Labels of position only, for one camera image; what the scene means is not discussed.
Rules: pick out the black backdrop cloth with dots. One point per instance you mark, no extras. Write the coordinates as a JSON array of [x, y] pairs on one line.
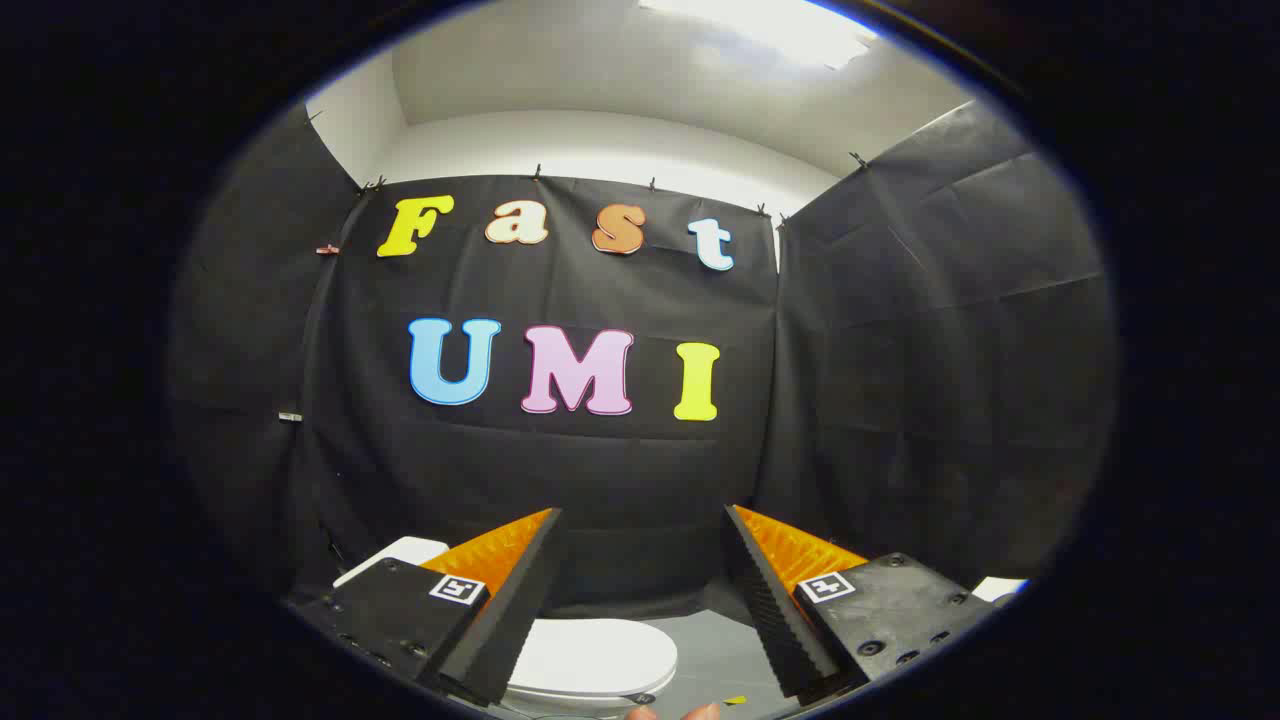
[[600, 470]]

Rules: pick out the white toilet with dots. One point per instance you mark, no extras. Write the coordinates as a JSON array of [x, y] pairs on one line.
[[400, 552]]

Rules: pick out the white toilet lid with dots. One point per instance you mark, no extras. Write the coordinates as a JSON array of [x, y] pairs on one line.
[[600, 652]]

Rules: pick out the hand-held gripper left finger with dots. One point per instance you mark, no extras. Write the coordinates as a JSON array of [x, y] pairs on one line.
[[520, 600]]

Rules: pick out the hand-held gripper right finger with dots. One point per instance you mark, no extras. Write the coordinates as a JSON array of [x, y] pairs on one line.
[[770, 610]]

